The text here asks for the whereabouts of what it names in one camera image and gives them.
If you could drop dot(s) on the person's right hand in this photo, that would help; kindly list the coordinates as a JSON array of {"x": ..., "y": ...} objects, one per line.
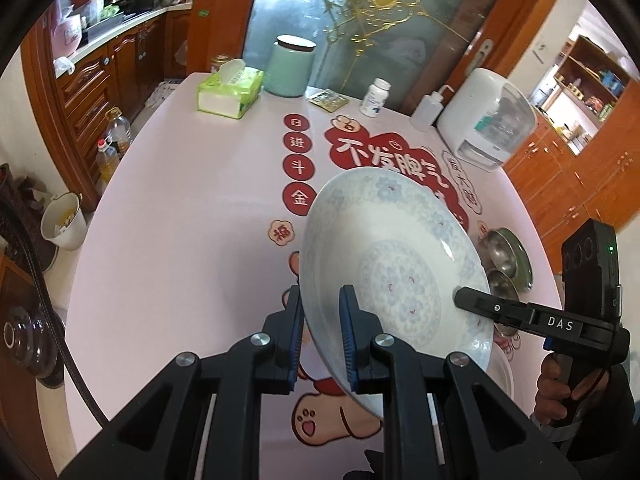
[{"x": 547, "y": 390}]

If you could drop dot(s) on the glass jar gold lid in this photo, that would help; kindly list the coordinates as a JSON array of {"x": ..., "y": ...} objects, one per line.
[{"x": 220, "y": 62}]

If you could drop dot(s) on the small round steel bowl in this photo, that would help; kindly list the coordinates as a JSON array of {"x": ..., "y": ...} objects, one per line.
[{"x": 497, "y": 255}]

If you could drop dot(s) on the white bucket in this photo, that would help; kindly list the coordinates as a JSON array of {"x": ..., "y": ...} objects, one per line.
[{"x": 65, "y": 230}]

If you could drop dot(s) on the white bottle green label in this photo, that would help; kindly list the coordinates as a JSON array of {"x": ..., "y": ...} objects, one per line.
[{"x": 489, "y": 124}]

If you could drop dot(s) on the white pill bottle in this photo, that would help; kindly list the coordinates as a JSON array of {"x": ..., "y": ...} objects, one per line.
[{"x": 374, "y": 100}]

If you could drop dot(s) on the mint green canister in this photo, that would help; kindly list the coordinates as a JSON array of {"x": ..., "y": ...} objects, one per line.
[{"x": 287, "y": 70}]

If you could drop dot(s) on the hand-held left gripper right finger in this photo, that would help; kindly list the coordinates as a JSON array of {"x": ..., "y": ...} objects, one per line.
[{"x": 350, "y": 340}]

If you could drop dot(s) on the pill blister pack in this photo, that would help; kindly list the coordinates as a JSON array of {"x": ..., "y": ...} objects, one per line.
[{"x": 327, "y": 99}]

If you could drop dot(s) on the frosted glass door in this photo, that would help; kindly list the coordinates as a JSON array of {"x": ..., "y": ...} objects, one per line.
[{"x": 300, "y": 5}]

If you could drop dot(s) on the wooden kitchen cabinet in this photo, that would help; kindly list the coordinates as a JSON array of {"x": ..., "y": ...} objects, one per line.
[{"x": 90, "y": 90}]

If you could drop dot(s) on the clear squeeze wash bottle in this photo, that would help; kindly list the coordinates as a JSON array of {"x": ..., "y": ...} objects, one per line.
[{"x": 425, "y": 112}]

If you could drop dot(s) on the cooking oil bottle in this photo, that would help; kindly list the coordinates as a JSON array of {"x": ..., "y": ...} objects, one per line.
[
  {"x": 106, "y": 160},
  {"x": 119, "y": 127}
]

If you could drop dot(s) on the white countertop sterilizer cabinet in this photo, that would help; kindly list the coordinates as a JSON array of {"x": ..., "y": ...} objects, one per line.
[{"x": 470, "y": 105}]

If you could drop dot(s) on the blue floral porcelain plate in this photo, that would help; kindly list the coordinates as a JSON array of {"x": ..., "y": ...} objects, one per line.
[{"x": 400, "y": 270}]

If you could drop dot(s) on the wooden sideboard cabinet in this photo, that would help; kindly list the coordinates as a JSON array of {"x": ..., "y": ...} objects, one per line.
[{"x": 565, "y": 170}]

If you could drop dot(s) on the wooden display shelf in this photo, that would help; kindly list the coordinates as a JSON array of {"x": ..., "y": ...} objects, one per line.
[{"x": 590, "y": 85}]

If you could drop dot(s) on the green plate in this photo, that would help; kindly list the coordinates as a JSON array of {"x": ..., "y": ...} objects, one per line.
[{"x": 524, "y": 260}]

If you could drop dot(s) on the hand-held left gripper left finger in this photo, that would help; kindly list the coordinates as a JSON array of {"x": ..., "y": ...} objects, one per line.
[{"x": 295, "y": 340}]

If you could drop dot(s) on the green tissue box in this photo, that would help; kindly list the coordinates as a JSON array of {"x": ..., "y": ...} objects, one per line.
[{"x": 225, "y": 95}]

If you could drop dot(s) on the large round steel bowl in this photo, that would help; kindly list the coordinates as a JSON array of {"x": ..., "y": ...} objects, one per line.
[{"x": 502, "y": 285}]

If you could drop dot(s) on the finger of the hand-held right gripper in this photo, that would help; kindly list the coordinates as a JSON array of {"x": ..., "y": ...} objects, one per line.
[{"x": 490, "y": 305}]

